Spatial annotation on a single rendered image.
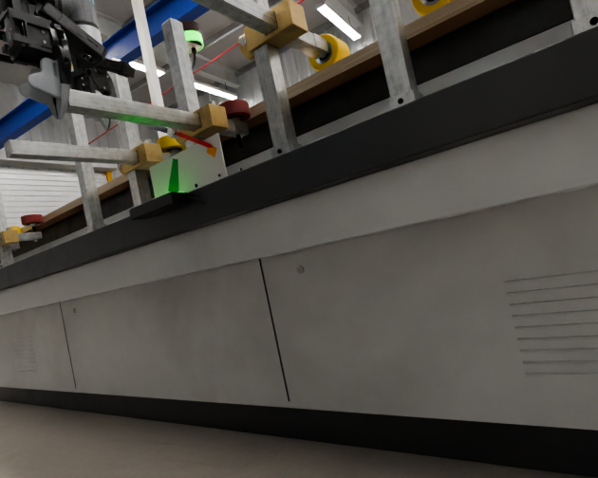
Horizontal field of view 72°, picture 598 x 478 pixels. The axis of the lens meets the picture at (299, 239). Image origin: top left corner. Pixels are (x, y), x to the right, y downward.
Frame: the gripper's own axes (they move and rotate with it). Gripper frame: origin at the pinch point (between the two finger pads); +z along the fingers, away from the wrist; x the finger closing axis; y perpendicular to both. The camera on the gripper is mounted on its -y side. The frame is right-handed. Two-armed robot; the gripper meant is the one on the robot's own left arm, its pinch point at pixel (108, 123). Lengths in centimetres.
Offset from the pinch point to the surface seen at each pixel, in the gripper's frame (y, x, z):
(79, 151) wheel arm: 2.0, 9.2, 8.1
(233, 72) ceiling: 268, -805, -404
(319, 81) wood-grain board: -53, -5, 5
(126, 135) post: 0.6, -6.9, 1.2
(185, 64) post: -23.9, 0.0, -7.3
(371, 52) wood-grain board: -65, 0, 4
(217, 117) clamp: -30.5, 3.0, 8.3
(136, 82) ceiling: 462, -702, -406
